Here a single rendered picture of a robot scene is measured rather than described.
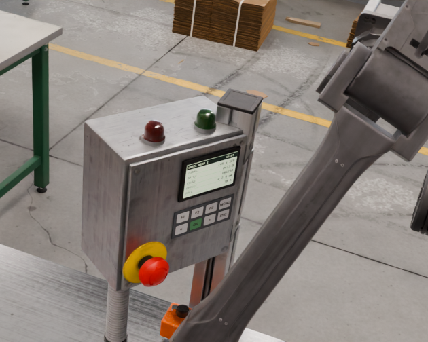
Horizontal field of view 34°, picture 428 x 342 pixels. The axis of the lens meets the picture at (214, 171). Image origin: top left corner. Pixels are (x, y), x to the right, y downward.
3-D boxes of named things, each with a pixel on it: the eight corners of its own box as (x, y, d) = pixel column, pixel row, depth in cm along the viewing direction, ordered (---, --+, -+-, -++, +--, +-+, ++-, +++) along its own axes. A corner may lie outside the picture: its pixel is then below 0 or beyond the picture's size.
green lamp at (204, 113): (189, 124, 81) (191, 107, 80) (207, 120, 83) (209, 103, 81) (202, 135, 79) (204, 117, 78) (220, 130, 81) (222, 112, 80)
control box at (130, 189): (79, 248, 89) (82, 119, 79) (188, 213, 99) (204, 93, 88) (118, 297, 83) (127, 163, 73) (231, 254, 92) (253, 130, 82)
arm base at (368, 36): (395, 88, 118) (414, 21, 111) (387, 107, 111) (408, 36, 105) (345, 75, 120) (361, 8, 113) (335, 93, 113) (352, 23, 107)
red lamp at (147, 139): (137, 137, 77) (138, 119, 76) (157, 132, 79) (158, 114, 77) (149, 148, 76) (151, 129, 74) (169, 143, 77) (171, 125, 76)
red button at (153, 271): (132, 254, 81) (145, 270, 79) (159, 245, 83) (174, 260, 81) (130, 279, 83) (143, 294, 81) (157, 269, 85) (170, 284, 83)
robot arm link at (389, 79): (509, 22, 66) (420, -38, 66) (427, 140, 65) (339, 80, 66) (392, 89, 110) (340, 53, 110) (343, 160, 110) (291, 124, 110)
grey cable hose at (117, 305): (99, 347, 103) (104, 236, 92) (110, 331, 106) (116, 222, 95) (121, 355, 103) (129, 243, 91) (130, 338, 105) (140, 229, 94)
